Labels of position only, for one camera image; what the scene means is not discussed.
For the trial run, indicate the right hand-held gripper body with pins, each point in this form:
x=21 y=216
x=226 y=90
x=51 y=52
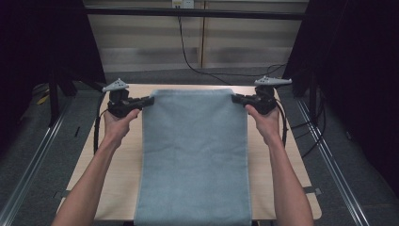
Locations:
x=265 y=97

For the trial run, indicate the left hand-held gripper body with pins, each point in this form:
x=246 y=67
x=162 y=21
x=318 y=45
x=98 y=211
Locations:
x=120 y=102

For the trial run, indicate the blue-grey towel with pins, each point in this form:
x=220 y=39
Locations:
x=194 y=150

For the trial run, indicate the person's left hand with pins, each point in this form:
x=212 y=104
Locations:
x=117 y=127

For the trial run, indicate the person's right hand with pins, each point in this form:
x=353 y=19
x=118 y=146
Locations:
x=266 y=125

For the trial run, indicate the black metal stand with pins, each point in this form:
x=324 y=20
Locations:
x=54 y=103

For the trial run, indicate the dark curtain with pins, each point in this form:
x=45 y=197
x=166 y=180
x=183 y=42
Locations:
x=354 y=78
x=40 y=47

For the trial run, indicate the black horizontal bar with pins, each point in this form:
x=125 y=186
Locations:
x=194 y=13

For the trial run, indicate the metal floor rail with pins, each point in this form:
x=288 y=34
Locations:
x=335 y=169
x=28 y=175

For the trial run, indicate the white wall socket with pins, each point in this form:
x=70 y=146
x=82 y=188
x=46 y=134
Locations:
x=182 y=3

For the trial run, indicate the grey table bracket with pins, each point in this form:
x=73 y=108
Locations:
x=312 y=190
x=59 y=194

